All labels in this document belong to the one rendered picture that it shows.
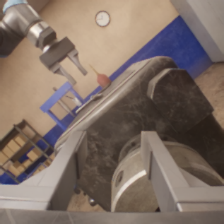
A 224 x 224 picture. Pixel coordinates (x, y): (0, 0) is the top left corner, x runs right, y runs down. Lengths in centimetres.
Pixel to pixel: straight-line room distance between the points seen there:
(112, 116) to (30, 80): 385
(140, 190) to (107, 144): 22
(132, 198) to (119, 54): 355
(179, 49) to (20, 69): 368
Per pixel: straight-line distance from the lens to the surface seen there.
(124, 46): 379
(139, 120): 49
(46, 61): 63
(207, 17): 379
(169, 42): 399
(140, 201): 36
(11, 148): 460
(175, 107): 44
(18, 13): 69
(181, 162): 31
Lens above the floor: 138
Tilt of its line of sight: 11 degrees down
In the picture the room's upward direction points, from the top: 42 degrees counter-clockwise
